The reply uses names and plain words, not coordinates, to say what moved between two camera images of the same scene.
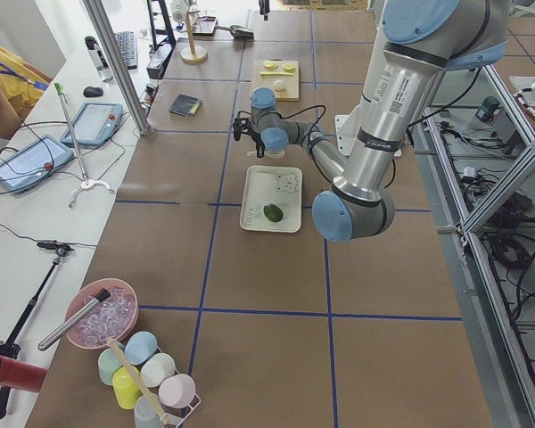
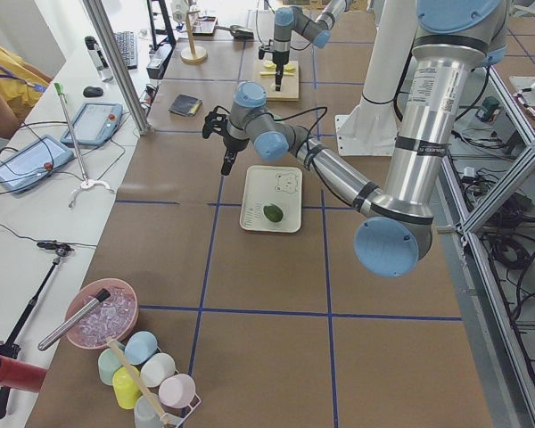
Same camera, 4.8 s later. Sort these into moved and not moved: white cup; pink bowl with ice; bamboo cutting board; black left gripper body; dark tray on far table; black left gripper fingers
Moved: black left gripper body; black left gripper fingers
Not moved: dark tray on far table; bamboo cutting board; white cup; pink bowl with ice
